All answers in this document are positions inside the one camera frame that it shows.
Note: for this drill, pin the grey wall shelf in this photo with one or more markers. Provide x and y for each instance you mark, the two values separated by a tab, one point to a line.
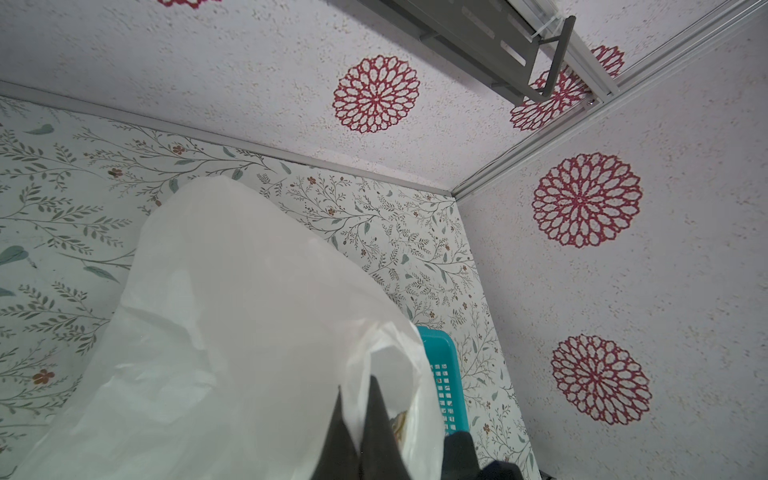
489	40

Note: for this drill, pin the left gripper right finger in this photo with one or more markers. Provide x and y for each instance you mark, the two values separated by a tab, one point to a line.
380	457

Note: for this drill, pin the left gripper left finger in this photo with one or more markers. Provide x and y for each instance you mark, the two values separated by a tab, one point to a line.
339	457

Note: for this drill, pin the teal plastic basket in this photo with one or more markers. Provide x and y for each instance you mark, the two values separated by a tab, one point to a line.
442	355

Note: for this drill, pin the white plastic bag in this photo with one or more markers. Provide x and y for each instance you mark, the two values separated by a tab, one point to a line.
234	334

